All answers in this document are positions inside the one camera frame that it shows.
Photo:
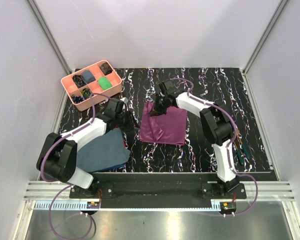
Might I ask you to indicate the yellow-black patterned rolled cloth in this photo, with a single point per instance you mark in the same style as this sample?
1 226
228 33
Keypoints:
86 93

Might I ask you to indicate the grey-blue folded cloth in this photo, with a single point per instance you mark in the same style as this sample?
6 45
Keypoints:
103 153

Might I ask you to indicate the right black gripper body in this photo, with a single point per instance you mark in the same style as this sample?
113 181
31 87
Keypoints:
167 105

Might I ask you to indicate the blue-black patterned rolled cloth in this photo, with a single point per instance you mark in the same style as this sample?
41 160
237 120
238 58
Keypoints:
77 99

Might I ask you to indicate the green rolled cloth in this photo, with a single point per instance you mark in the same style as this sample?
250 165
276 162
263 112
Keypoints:
104 83

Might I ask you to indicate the blue rolled cloth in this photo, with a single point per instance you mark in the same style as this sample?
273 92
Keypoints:
88 77

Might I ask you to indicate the pink divided organizer tray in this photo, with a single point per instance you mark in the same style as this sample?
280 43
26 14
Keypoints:
98 95

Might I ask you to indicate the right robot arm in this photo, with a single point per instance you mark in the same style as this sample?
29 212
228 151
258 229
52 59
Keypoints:
218 127

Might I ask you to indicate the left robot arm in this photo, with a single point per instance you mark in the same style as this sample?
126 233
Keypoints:
57 161

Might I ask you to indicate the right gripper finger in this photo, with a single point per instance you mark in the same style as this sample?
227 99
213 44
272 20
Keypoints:
154 113
158 105

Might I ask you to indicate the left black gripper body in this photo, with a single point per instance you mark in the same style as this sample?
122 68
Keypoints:
119 117

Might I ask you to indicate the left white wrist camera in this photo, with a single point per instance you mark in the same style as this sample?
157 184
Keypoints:
125 100

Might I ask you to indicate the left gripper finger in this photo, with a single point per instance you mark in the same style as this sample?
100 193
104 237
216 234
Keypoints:
129 119
124 128

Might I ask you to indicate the black patterned rolled cloth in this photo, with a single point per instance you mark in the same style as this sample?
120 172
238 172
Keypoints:
78 80

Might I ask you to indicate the purple satin napkin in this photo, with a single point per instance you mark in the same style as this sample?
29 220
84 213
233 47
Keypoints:
169 128

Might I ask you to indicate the dark patterned rolled cloth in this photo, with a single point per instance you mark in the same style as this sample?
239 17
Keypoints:
106 68

